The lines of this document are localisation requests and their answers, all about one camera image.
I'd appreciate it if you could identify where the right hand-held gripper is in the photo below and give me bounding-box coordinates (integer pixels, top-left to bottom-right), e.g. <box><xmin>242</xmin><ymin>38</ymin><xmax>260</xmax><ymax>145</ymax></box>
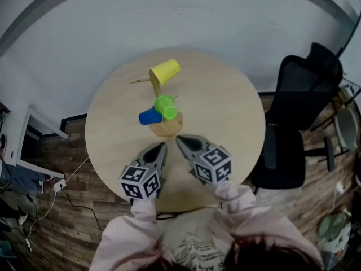
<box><xmin>175</xmin><ymin>134</ymin><xmax>234</xmax><ymax>186</ymax></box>

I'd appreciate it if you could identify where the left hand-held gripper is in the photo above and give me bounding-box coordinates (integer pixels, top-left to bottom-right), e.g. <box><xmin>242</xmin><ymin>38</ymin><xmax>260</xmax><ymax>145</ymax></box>
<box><xmin>119</xmin><ymin>142</ymin><xmax>169</xmax><ymax>201</ymax></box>

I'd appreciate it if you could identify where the wooden cup tree stand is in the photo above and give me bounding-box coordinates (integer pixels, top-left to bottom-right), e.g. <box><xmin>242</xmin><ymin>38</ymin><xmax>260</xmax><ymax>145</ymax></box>
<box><xmin>129</xmin><ymin>68</ymin><xmax>184</xmax><ymax>138</ymax></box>

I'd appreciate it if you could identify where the blue plastic cup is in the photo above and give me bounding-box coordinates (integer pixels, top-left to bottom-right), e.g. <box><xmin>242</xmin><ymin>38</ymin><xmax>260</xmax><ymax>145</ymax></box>
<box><xmin>138</xmin><ymin>107</ymin><xmax>164</xmax><ymax>126</ymax></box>

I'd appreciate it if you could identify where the green plastic cup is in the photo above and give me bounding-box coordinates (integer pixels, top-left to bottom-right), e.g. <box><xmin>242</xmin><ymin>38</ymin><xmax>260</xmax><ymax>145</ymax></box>
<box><xmin>153</xmin><ymin>94</ymin><xmax>179</xmax><ymax>121</ymax></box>

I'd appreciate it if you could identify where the yellow plastic cup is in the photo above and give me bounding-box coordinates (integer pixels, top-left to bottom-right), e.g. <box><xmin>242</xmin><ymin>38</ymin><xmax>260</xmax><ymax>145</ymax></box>
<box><xmin>148</xmin><ymin>58</ymin><xmax>182</xmax><ymax>86</ymax></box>

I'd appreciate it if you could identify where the person's right forearm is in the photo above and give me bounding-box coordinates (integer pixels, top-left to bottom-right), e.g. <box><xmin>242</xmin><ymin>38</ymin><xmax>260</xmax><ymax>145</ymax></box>
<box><xmin>212</xmin><ymin>180</ymin><xmax>322</xmax><ymax>265</ymax></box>

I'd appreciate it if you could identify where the person's left forearm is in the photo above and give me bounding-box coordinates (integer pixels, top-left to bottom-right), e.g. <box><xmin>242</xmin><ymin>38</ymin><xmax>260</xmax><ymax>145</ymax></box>
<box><xmin>93</xmin><ymin>197</ymin><xmax>161</xmax><ymax>271</ymax></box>

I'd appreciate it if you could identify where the black table base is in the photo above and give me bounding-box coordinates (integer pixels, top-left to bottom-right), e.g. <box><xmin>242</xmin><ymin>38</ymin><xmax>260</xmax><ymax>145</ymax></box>
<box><xmin>156</xmin><ymin>211</ymin><xmax>181</xmax><ymax>220</ymax></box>

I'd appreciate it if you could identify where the person's torso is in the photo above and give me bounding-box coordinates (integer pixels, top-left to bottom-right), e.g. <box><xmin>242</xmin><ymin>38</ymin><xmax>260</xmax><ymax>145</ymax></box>
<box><xmin>157</xmin><ymin>207</ymin><xmax>235</xmax><ymax>271</ymax></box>

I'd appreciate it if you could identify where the black mesh office chair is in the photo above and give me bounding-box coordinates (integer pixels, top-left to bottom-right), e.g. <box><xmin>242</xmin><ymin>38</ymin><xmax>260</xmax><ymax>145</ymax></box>
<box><xmin>250</xmin><ymin>42</ymin><xmax>344</xmax><ymax>195</ymax></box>

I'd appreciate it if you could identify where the grey shell chair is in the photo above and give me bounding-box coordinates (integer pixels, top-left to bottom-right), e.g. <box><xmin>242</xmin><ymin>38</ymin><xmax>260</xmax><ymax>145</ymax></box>
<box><xmin>323</xmin><ymin>107</ymin><xmax>359</xmax><ymax>172</ymax></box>

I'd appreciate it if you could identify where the green floor fan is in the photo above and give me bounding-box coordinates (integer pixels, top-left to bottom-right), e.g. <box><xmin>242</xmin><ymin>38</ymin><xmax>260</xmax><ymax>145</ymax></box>
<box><xmin>318</xmin><ymin>212</ymin><xmax>348</xmax><ymax>243</ymax></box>

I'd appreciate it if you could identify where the clear storage box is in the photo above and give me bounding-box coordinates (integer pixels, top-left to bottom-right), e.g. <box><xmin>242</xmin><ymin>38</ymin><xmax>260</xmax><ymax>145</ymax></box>
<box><xmin>323</xmin><ymin>224</ymin><xmax>354</xmax><ymax>271</ymax></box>

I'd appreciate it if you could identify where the white cable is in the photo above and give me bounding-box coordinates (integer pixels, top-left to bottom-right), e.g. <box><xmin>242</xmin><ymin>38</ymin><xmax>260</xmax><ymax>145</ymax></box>
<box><xmin>25</xmin><ymin>156</ymin><xmax>91</xmax><ymax>244</ymax></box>

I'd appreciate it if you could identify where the black floor cable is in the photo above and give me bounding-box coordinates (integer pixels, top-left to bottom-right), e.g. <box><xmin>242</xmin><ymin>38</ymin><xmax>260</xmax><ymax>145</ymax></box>
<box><xmin>60</xmin><ymin>189</ymin><xmax>105</xmax><ymax>233</ymax></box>

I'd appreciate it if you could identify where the white cabinet frame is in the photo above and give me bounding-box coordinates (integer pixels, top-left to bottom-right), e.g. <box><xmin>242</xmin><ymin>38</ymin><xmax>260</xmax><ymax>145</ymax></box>
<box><xmin>0</xmin><ymin>102</ymin><xmax>70</xmax><ymax>181</ymax></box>

